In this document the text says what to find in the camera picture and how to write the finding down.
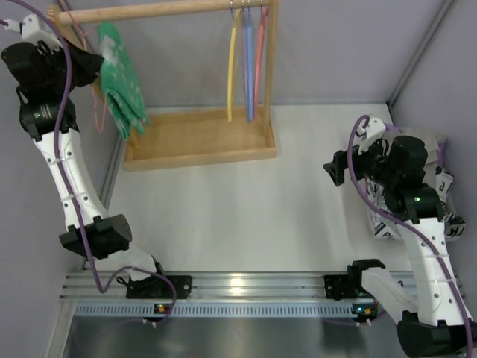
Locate green white tie-dye trousers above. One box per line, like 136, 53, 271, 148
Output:
97, 22, 149, 139

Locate pink clothes hanger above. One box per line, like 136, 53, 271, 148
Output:
74, 22, 107, 134

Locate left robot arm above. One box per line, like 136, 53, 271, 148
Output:
1, 40, 171, 299

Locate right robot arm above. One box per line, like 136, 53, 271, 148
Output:
323, 136, 476, 357

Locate yellow clothes hanger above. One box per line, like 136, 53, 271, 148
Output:
227, 9, 242, 122

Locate blue clothes hanger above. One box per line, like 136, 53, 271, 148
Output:
242, 10, 254, 122

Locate coral clothes hanger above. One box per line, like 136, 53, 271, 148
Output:
253, 7, 269, 119

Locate grey garment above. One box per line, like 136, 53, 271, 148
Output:
407, 127, 447, 167

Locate black white printed garment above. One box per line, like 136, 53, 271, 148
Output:
365, 165, 466, 242

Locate wooden clothes rack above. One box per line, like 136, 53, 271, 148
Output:
46, 1, 279, 171

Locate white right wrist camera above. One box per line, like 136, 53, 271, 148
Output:
353, 115, 386, 154

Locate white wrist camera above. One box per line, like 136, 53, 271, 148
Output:
1, 14, 63, 51
353, 115, 386, 154

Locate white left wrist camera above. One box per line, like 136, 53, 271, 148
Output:
1, 14, 63, 51

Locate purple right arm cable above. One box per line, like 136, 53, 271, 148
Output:
346, 113, 477, 350

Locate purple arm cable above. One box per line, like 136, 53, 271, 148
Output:
346, 113, 477, 350
0, 0, 178, 325

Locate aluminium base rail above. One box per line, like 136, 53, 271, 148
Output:
61, 271, 420, 299

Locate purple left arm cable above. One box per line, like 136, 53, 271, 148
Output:
0, 0, 178, 325

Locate light blue cable duct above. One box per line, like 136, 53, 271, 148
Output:
75, 301, 376, 318

